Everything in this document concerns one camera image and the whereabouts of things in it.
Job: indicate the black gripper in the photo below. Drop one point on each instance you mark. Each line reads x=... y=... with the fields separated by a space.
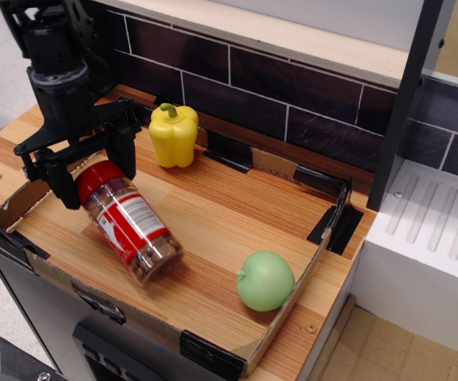
x=74 y=128

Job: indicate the red-capped spice bottle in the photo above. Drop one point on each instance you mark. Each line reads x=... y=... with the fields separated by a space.
x=132 y=228

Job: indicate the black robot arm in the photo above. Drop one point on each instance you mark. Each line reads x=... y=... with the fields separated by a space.
x=56 y=37

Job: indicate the yellow toy bell pepper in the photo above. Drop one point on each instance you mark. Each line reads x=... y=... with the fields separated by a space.
x=174 y=130

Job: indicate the black oven control panel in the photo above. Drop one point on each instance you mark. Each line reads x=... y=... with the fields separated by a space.
x=107 y=362

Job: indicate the green toy apple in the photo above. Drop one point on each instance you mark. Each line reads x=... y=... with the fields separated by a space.
x=265 y=281

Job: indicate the light wooden shelf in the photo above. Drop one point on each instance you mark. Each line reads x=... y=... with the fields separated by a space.
x=345 y=55

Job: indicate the white toy sink drainboard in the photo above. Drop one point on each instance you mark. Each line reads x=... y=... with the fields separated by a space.
x=408 y=268

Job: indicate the dark vertical post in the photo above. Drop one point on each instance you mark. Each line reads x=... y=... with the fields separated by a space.
x=396 y=130

